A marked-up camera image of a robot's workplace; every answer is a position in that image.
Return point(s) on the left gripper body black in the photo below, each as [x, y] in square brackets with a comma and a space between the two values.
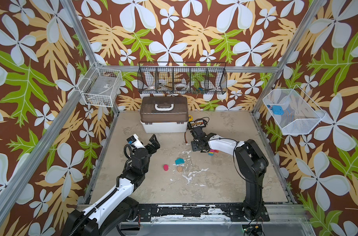
[152, 150]

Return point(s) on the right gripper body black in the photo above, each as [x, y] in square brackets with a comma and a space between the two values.
[198, 136]

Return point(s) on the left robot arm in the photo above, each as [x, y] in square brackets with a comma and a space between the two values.
[116, 205]

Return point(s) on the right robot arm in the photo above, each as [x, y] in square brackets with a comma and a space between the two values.
[249, 161]

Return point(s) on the teal arch block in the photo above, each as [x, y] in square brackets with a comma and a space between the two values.
[179, 161]

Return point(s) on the white box brown lid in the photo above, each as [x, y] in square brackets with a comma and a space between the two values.
[164, 114]

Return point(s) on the blue object in basket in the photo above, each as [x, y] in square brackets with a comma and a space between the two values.
[277, 110]

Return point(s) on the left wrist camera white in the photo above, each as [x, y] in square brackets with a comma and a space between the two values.
[135, 142]

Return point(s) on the black wire basket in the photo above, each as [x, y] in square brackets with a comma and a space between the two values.
[181, 78]

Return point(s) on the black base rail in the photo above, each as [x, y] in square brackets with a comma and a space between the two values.
[236, 212]

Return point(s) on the white wire basket left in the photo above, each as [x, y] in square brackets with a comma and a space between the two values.
[100, 86]

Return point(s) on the white wire basket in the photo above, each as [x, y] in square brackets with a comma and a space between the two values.
[100, 86]
[301, 113]

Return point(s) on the white wire basket right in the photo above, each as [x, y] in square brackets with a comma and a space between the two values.
[301, 113]

